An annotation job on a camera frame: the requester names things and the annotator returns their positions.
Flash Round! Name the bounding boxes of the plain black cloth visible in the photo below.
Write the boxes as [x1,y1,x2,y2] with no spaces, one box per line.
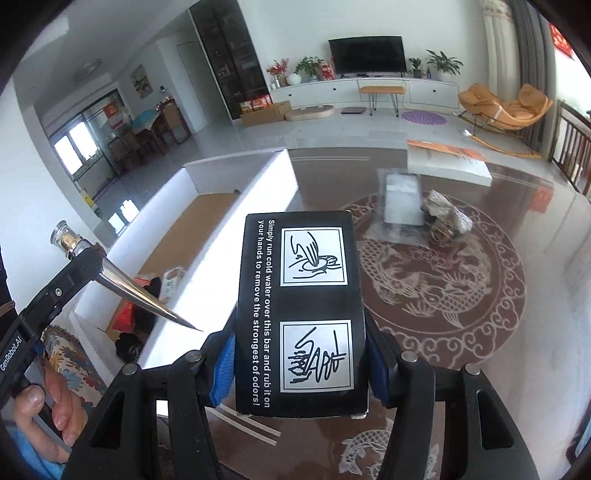
[115,332,149,365]

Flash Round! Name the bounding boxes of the white storage box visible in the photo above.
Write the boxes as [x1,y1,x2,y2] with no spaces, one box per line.
[69,148,301,370]

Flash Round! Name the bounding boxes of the white door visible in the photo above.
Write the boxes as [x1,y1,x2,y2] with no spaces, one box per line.
[178,41,208,132]

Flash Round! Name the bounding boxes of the black television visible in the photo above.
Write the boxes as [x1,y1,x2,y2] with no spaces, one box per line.
[328,36,408,78]

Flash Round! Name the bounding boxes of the brown cardboard box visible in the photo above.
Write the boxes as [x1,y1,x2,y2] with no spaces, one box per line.
[240,100,293,127]

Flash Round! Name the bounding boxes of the red flower bouquet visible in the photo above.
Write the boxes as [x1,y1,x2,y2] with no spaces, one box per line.
[266,59,291,88]

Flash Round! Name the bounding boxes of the beige oval floor mat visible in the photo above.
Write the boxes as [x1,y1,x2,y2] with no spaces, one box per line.
[288,105,335,121]

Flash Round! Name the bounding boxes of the grey curtain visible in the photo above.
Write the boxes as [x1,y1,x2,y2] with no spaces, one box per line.
[512,0,557,100]

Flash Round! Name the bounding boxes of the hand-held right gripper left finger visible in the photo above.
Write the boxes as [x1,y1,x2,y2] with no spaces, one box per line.
[69,318,238,480]

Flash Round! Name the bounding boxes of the red wall decoration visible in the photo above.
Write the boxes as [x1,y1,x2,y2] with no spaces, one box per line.
[551,25,575,58]

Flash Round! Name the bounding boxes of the dark glass display cabinet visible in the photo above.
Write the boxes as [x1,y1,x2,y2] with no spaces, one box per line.
[189,0,271,120]

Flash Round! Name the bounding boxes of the dark wooden chair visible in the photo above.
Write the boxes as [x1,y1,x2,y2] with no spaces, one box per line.
[549,99,591,195]

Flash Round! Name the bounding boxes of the white television cabinet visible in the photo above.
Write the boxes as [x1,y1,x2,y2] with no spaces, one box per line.
[269,76,460,109]

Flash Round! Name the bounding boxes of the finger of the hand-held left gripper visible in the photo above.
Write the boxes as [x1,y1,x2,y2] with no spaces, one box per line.
[18,246,108,334]

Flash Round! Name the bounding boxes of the purple round rug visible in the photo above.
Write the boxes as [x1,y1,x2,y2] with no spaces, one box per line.
[401,108,448,126]

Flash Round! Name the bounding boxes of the white flat cardboard box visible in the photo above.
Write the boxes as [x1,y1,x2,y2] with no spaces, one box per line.
[406,138,492,185]

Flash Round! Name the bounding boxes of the beige curtain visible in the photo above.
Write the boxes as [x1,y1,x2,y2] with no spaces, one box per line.
[480,0,520,93]

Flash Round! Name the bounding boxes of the black knit cloth silver trim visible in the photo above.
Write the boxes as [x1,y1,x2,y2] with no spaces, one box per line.
[134,277,163,334]

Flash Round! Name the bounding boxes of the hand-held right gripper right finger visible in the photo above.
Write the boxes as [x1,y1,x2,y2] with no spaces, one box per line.
[362,314,536,480]

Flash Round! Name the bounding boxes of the dining table with patterned cloth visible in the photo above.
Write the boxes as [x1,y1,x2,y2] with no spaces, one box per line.
[124,110,162,139]

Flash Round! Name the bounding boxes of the round ceiling light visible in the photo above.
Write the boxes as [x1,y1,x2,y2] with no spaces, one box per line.
[74,60,102,81]

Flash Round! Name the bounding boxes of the orange rocking chair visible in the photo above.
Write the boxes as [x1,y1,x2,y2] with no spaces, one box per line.
[457,83,554,160]

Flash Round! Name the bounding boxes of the red packet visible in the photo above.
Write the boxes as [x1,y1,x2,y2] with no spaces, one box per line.
[111,300,137,333]

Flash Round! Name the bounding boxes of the black printed carton box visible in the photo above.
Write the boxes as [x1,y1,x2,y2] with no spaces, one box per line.
[233,210,370,418]

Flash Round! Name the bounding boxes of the framed wall painting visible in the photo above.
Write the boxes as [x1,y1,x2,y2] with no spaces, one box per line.
[130,65,153,100]

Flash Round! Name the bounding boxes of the clear plastic packet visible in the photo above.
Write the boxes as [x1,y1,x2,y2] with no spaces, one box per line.
[376,168,428,241]

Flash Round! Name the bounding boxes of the bushy green potted plant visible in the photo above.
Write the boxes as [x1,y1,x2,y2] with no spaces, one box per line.
[294,56,326,83]

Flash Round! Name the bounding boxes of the white blue medicine box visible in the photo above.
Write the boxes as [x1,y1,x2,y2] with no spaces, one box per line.
[159,265,186,296]

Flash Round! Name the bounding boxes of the orange top bench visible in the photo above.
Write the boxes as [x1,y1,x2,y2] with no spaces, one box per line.
[359,85,406,112]

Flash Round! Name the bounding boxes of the floral patterned cushion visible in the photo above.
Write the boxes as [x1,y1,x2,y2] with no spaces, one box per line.
[41,324,109,411]

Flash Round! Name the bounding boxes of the person's left hand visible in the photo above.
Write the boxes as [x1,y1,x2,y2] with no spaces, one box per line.
[11,357,88,464]

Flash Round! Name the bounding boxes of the large green potted plant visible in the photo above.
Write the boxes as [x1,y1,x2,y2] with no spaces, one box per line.
[426,50,464,83]

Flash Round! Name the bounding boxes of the silver metal cone gold cap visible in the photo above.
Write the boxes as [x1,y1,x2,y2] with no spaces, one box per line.
[51,220,204,332]

